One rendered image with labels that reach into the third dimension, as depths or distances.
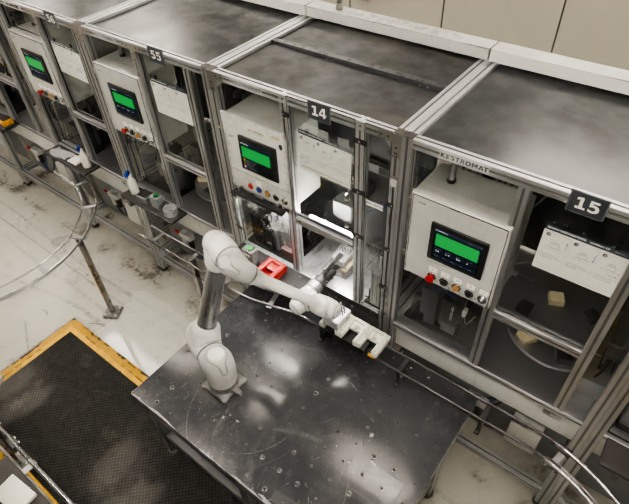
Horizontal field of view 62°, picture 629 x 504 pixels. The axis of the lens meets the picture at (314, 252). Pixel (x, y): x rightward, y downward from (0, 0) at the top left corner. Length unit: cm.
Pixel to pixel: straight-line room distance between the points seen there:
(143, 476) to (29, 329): 163
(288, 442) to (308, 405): 22
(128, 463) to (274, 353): 120
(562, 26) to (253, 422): 441
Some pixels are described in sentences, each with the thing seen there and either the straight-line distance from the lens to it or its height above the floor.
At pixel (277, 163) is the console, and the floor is 165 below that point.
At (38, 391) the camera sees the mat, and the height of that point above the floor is 1.
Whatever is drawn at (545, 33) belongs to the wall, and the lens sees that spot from 571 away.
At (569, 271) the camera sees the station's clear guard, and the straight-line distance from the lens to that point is 215.
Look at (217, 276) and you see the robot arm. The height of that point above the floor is 130.
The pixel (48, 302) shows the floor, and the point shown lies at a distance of 473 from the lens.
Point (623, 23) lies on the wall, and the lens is 553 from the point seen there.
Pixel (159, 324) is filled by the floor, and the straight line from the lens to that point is 421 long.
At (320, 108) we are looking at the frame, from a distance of 229.
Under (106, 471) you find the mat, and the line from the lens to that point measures 367.
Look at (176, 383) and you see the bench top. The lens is 301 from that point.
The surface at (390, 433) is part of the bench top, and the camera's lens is 276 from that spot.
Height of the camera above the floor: 313
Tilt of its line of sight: 44 degrees down
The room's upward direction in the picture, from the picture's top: 3 degrees counter-clockwise
